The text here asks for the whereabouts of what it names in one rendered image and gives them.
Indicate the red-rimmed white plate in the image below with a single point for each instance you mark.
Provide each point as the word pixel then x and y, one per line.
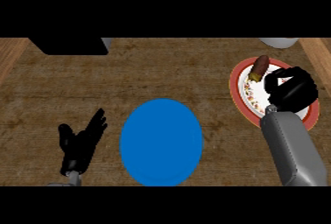
pixel 247 87

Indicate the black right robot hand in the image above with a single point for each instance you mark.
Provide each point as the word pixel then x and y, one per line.
pixel 293 93

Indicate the pale grey round container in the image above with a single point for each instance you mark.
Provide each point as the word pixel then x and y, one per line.
pixel 279 42

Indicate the black box appliance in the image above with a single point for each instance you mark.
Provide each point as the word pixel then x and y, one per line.
pixel 71 45

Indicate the grey metal object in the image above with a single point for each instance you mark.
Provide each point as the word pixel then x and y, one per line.
pixel 106 43

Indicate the brown sweet potato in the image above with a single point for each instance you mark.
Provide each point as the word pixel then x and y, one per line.
pixel 260 67

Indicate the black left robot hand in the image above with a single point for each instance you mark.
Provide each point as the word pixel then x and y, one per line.
pixel 78 145

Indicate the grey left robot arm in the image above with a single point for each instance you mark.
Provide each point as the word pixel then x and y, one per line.
pixel 68 179

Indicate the blue oval plate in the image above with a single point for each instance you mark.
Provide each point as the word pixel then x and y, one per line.
pixel 160 142

